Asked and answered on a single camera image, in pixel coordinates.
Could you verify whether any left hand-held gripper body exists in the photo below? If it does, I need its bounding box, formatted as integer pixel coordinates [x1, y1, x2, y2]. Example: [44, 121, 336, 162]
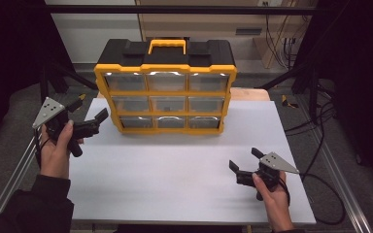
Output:
[32, 96, 100, 158]

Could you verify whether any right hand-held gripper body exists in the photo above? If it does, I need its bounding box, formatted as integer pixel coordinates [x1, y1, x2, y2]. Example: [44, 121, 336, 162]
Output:
[235, 151, 300, 191]

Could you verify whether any clear plastic organizer drawer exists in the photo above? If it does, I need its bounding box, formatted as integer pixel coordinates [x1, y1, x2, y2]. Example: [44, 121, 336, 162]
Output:
[150, 95, 187, 114]

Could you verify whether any yellow and black organizer cabinet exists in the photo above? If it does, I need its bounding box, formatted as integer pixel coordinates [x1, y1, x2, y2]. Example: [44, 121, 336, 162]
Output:
[93, 38, 238, 136]

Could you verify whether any person's right hand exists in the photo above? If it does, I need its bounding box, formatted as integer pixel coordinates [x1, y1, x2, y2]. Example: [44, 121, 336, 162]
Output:
[252, 172, 295, 232]

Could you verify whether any person's left hand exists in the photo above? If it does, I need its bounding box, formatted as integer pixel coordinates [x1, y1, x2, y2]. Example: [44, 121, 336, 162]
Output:
[39, 120, 85, 179]

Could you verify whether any black metal stand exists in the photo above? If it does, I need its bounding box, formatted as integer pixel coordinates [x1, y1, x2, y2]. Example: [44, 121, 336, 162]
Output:
[40, 61, 98, 124]
[258, 61, 322, 124]

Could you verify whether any set of clear drawers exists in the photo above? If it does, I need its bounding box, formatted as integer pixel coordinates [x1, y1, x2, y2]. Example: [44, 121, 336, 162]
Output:
[103, 71, 231, 129]

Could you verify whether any wooden table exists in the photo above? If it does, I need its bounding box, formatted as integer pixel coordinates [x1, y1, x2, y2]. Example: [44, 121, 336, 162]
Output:
[96, 87, 271, 102]

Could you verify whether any black curtain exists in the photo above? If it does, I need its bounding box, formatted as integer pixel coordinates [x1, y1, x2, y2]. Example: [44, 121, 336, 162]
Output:
[294, 0, 373, 195]
[0, 0, 76, 150]

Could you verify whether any wooden background cabinet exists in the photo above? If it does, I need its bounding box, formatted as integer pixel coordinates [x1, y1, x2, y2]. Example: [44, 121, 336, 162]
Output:
[135, 0, 319, 70]

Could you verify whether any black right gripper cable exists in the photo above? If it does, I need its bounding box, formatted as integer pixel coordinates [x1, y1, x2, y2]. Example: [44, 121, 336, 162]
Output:
[278, 176, 291, 208]

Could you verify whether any black floor cable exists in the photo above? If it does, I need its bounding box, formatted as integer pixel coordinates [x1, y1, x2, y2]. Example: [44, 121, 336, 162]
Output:
[285, 96, 347, 226]

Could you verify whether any aluminium floor rail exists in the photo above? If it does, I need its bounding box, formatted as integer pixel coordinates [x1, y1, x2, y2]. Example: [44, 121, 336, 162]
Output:
[317, 139, 373, 233]
[0, 93, 63, 233]

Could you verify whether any bundle of hanging cables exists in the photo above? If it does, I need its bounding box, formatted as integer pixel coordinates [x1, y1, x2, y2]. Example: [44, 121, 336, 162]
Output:
[264, 14, 305, 71]

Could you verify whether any black metal frame bar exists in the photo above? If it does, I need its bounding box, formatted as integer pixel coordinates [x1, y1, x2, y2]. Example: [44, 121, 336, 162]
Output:
[45, 4, 319, 15]

